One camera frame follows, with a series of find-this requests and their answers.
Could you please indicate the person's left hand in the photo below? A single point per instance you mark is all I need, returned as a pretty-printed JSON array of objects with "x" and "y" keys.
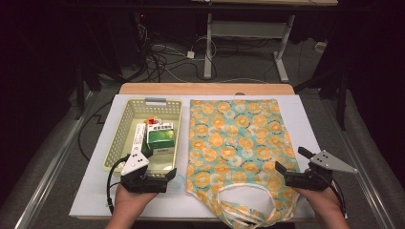
[{"x": 129, "y": 203}]

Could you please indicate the orange print cloth bag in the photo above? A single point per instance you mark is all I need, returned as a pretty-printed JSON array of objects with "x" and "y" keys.
[{"x": 229, "y": 136}]

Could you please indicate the pale yellow plastic basket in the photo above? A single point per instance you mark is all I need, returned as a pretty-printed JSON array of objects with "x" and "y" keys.
[{"x": 137, "y": 108}]

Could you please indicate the white board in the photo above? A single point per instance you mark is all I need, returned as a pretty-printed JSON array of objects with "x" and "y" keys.
[{"x": 95, "y": 191}]

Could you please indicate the white power adapter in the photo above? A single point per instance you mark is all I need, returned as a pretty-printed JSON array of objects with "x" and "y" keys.
[{"x": 190, "y": 54}]

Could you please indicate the black stand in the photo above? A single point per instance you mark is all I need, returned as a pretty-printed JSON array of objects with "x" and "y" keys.
[
  {"x": 342, "y": 105},
  {"x": 79, "y": 95}
]

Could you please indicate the metal floor rail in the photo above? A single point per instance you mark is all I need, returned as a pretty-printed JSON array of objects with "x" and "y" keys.
[
  {"x": 47, "y": 178},
  {"x": 372, "y": 198}
]

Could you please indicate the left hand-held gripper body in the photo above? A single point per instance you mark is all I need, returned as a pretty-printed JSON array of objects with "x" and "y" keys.
[{"x": 135, "y": 163}]

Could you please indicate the small red and white packet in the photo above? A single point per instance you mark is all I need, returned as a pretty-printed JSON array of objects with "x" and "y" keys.
[{"x": 152, "y": 120}]

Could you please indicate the green and white box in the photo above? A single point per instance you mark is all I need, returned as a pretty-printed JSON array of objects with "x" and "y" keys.
[{"x": 160, "y": 140}]

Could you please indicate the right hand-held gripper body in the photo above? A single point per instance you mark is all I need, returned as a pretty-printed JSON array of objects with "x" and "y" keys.
[{"x": 310, "y": 178}]

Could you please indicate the long white box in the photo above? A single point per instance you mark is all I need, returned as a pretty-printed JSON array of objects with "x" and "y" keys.
[{"x": 138, "y": 136}]

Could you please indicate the white desk frame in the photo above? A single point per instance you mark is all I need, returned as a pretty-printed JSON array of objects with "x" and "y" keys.
[{"x": 245, "y": 29}]

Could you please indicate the person's right hand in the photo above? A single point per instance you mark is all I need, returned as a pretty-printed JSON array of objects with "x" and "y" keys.
[{"x": 324, "y": 202}]

